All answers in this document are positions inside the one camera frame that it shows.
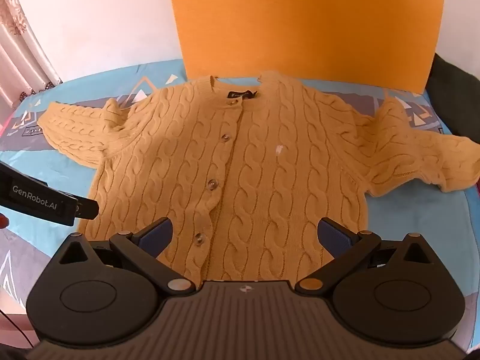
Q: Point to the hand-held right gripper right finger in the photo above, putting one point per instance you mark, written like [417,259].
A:
[333,238]

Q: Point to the person's left hand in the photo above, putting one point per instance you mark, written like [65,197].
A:
[3,221]

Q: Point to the orange board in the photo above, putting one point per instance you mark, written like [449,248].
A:
[307,26]

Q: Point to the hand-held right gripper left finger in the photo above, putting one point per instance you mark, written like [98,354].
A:
[159,237]

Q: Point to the blue grey printed bed sheet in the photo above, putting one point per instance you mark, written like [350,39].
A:
[56,157]

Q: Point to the patterned beige curtain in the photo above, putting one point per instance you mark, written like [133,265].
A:
[22,41]

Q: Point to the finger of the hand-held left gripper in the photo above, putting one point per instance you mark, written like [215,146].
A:
[88,208]

